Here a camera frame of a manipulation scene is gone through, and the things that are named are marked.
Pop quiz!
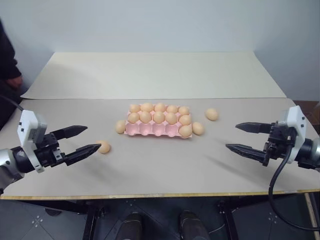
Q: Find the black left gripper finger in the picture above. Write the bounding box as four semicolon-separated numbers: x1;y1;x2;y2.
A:
51;124;89;140
63;143;102;167

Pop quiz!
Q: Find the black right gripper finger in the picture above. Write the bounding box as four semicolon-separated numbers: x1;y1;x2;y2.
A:
225;143;269;167
235;121;273;136

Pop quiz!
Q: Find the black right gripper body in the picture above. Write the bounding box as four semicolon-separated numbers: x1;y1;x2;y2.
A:
261;120;299;167

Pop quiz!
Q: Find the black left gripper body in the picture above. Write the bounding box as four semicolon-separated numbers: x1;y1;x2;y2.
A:
33;131;68;169

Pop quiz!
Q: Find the pink egg tray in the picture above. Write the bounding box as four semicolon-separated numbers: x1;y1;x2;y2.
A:
124;103;194;139

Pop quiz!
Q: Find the bystander bare hand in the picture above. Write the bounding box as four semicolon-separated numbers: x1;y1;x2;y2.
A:
5;75;24;89

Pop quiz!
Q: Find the black metal table leg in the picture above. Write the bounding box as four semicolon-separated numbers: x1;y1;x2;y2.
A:
216;198;239;240
81;198;107;240

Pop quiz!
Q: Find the wooden slat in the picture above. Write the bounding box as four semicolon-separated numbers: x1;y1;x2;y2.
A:
303;191;320;240

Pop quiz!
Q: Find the dark rounded shoe-like shape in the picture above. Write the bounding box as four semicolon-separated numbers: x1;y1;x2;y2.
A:
178;210;210;240
119;211;144;240

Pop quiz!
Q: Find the person in dark clothes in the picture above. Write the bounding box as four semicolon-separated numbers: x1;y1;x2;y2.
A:
0;17;25;131

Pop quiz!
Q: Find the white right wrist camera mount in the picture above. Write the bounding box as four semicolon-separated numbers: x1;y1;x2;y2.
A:
281;105;312;165

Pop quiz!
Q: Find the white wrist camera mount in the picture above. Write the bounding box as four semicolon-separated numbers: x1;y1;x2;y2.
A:
281;105;312;165
16;109;48;174

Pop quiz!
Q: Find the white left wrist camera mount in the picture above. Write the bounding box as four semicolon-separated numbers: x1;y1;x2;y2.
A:
16;109;48;174

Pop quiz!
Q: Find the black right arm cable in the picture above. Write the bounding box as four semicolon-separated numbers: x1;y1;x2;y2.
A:
268;143;317;230

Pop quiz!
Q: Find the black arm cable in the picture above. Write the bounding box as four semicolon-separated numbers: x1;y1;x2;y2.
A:
0;94;25;112
268;143;317;230

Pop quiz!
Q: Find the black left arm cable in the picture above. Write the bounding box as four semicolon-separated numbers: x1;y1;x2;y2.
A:
0;94;25;112

